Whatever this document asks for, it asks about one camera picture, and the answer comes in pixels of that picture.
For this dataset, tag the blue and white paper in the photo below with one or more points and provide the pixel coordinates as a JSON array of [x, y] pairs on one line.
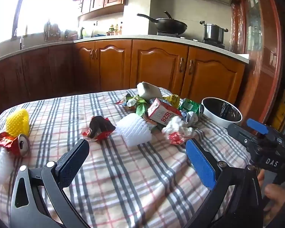
[[191, 118]]

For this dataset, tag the group of condiment bottles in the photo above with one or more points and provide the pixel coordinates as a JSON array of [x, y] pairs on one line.
[[115, 29]]

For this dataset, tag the kitchen faucet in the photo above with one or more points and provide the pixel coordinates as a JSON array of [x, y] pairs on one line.
[[21, 41]]

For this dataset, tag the beige paper bag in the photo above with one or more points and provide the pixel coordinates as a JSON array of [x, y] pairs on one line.
[[148, 90]]

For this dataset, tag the yellow snack packet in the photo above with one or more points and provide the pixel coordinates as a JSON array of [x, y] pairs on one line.
[[173, 99]]

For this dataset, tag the steel cooking pot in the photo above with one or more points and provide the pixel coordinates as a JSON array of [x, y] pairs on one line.
[[213, 32]]

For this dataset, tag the window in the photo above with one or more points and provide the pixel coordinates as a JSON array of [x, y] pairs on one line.
[[38, 7]]

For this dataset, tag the white round waste bin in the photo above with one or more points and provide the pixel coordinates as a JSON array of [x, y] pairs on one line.
[[216, 120]]

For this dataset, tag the green snack packet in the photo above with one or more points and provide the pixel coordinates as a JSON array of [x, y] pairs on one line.
[[191, 105]]

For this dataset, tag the green leaf-print pouch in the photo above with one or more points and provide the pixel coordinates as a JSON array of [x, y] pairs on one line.
[[139, 105]]

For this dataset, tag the crushed red drink can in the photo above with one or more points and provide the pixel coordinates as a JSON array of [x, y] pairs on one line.
[[13, 143]]

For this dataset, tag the plaid tablecloth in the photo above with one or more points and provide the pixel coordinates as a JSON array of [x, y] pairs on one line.
[[123, 171]]

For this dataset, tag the yellow foam fruit net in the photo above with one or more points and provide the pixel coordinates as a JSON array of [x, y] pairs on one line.
[[17, 121]]

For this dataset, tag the yellow box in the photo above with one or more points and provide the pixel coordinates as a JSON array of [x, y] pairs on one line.
[[282, 108]]

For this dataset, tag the person's right hand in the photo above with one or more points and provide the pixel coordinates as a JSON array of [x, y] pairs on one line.
[[276, 194]]

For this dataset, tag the dark and red snack wrapper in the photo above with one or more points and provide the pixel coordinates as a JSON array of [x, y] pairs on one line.
[[98, 128]]

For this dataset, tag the wooden base cabinet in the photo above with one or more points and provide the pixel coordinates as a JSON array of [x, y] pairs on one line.
[[156, 68]]

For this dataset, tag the utensil rack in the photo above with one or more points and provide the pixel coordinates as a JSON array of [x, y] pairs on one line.
[[52, 30]]

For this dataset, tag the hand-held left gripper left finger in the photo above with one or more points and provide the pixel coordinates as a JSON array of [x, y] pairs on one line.
[[71, 163]]

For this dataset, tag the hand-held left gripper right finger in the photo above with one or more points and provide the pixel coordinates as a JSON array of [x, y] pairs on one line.
[[200, 163]]

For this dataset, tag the gas stove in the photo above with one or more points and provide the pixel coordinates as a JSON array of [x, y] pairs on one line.
[[171, 35]]

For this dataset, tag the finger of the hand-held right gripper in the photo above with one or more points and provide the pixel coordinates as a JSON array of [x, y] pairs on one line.
[[239, 133], [256, 125]]

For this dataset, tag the black bin liner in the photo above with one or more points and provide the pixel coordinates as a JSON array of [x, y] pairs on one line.
[[224, 110]]

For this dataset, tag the wooden framed glass door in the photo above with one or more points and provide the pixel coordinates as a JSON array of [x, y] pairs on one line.
[[263, 52]]

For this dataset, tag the black wok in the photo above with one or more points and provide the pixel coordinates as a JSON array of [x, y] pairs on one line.
[[171, 25]]

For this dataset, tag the red and white carton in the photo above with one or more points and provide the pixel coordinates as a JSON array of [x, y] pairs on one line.
[[162, 112]]

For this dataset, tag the crumpled white plastic wrapper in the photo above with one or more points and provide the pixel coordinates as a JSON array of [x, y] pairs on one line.
[[177, 130]]

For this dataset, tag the white kitchen countertop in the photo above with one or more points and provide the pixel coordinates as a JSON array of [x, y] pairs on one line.
[[133, 37]]

